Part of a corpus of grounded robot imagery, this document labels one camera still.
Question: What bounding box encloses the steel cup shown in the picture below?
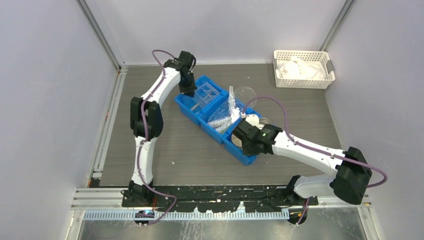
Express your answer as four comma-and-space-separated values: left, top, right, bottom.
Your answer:
258, 117, 272, 130

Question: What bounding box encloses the white-inside mug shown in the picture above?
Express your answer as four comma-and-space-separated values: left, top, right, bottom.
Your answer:
230, 113, 260, 148

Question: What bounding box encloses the aluminium frame extrusion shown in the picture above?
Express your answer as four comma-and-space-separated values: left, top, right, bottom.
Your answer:
71, 187, 374, 222

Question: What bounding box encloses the white cloth in basket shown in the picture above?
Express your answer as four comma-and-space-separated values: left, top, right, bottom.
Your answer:
276, 57, 325, 80

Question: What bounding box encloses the blue three-compartment bin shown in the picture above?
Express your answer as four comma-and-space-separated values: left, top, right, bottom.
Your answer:
174, 76, 257, 166

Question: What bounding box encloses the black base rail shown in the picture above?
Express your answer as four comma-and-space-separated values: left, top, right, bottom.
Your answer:
121, 183, 306, 213

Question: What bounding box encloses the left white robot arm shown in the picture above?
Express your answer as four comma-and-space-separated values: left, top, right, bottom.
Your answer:
121, 51, 197, 207

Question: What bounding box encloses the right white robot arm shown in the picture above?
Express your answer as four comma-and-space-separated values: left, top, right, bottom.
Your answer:
232, 119, 372, 205

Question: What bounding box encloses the clear acrylic toothbrush holder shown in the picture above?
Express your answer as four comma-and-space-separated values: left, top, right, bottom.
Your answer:
193, 82, 220, 108

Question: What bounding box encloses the white plastic basket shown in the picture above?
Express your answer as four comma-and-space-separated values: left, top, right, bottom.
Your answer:
273, 50, 336, 90

